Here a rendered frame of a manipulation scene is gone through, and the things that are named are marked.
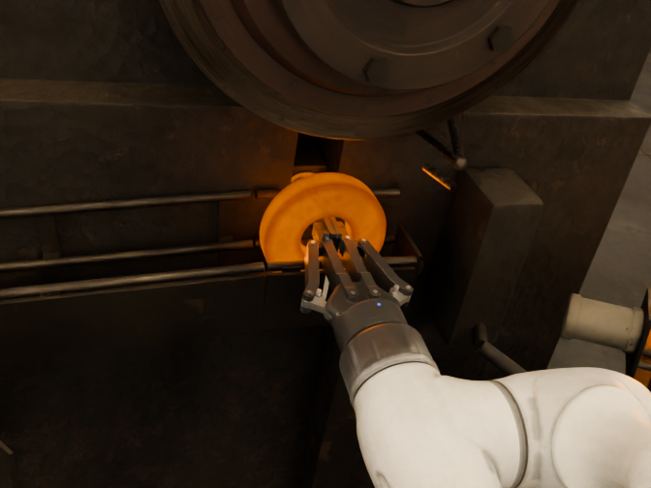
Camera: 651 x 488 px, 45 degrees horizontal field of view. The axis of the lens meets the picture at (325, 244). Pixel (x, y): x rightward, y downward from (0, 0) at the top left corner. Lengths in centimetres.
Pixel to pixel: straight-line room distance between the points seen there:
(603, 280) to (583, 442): 181
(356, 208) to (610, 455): 41
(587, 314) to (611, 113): 28
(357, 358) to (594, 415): 22
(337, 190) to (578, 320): 35
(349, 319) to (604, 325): 38
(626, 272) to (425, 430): 195
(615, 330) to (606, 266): 154
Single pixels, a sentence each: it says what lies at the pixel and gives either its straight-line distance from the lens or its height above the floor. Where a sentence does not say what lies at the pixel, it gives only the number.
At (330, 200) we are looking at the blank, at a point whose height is 79.
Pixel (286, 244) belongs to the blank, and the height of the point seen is 73.
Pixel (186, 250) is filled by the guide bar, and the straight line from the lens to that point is 96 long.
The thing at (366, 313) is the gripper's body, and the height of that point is 77.
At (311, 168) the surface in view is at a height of 77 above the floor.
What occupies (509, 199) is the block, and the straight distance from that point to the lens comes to 99.
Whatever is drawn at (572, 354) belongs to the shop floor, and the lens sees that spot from 215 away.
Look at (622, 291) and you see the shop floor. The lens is 249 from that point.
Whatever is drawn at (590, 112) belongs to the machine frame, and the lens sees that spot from 113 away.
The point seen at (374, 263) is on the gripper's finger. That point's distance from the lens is 89.
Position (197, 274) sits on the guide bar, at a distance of 90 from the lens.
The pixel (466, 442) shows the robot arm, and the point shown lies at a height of 77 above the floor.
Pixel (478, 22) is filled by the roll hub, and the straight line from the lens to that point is 76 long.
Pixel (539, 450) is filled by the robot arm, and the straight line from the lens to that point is 73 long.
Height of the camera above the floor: 124
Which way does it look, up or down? 33 degrees down
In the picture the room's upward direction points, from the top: 11 degrees clockwise
